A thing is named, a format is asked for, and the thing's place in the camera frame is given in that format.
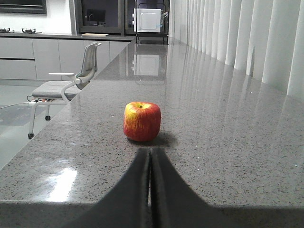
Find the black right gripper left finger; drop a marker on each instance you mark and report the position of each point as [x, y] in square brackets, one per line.
[126, 204]

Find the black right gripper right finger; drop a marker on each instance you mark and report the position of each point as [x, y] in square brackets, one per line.
[175, 204]

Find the red yellow apple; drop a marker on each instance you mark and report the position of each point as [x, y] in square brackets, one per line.
[141, 122]

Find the white power strip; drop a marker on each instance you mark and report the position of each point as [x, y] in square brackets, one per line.
[38, 100]

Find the white grey office chair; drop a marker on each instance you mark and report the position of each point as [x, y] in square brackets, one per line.
[62, 92]

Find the wooden cutting board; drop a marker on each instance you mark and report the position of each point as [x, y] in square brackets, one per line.
[95, 34]

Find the grey kitchen cabinets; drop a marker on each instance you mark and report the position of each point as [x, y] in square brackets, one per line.
[34, 58]

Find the black metal microwave rack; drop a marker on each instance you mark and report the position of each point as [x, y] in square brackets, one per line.
[164, 5]

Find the white microwave oven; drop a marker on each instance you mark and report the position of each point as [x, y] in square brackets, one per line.
[147, 20]

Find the white vertical blinds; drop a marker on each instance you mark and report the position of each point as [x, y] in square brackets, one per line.
[264, 38]

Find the black gas stove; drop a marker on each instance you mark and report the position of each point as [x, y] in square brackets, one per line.
[23, 31]

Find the black range hood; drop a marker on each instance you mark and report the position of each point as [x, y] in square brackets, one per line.
[23, 6]

